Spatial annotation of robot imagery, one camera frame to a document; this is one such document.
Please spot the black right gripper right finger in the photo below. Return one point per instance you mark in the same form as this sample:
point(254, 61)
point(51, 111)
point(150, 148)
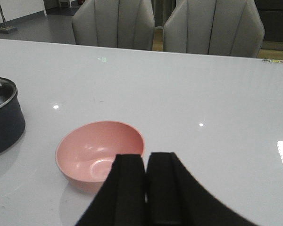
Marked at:
point(176, 198)

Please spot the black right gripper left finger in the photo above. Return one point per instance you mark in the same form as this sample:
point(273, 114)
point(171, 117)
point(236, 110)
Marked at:
point(121, 199)

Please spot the pink bowl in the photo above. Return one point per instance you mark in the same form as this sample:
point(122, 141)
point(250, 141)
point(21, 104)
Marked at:
point(85, 155)

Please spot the dark blue saucepan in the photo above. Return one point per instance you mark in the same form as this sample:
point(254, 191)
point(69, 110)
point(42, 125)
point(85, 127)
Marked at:
point(12, 123)

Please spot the coloured stickers on table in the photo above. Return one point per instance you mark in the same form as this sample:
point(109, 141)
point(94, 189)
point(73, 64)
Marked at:
point(274, 61)

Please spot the left beige chair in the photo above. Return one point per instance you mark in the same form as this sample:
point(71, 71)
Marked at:
point(115, 24)

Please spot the beige chair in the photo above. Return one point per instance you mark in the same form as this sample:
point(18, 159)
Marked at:
point(214, 27)
point(115, 24)

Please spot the right beige chair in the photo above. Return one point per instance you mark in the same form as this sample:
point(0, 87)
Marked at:
point(214, 27)

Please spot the floor lamp stand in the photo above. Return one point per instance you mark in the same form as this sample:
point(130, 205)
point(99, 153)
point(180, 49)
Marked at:
point(6, 29)

